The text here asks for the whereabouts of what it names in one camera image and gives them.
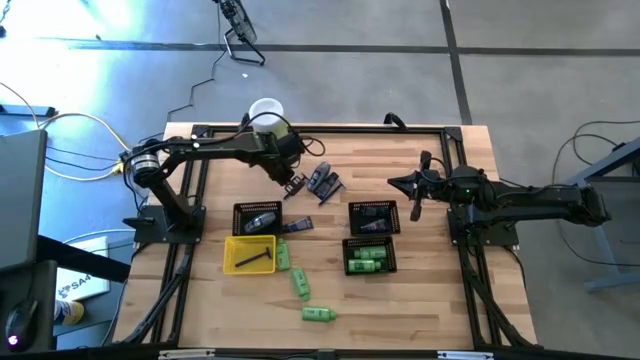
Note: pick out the black slotted plastic basket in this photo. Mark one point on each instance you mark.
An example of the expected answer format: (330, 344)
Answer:
(345, 257)
(375, 203)
(240, 206)

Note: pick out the yellow slotted plastic basket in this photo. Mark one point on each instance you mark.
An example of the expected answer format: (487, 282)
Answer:
(240, 245)

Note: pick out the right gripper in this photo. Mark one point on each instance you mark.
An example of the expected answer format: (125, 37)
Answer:
(450, 187)

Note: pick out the black side desk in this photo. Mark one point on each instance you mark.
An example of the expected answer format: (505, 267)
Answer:
(45, 280)

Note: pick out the white cardboard box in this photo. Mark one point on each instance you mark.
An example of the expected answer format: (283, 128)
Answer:
(82, 280)

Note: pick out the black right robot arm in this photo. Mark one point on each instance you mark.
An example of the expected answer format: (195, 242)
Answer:
(540, 200)

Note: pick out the grey flat monitor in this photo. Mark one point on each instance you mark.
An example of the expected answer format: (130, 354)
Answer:
(22, 200)

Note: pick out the black computer mouse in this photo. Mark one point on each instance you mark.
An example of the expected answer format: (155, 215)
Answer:
(21, 325)

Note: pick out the yellow blue can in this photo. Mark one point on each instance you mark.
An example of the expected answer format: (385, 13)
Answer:
(70, 312)

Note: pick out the silver bracket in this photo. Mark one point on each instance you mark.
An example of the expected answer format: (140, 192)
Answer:
(185, 355)
(465, 355)

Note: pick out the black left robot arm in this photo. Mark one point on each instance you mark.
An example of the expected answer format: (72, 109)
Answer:
(210, 147)

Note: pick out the black floor bar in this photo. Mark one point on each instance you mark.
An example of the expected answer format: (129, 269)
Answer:
(25, 110)

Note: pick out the grey metal table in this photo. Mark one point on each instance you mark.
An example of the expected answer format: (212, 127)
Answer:
(625, 150)

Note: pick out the black floor fan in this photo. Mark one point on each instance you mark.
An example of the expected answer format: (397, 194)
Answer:
(240, 22)

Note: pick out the black aluminium table frame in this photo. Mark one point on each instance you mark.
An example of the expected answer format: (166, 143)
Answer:
(350, 129)

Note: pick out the green white wipes canister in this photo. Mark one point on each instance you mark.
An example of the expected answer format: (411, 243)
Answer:
(265, 107)

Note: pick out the dark grey deodorant stick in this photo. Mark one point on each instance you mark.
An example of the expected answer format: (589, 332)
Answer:
(327, 185)

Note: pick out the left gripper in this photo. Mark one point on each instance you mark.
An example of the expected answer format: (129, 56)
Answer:
(280, 157)

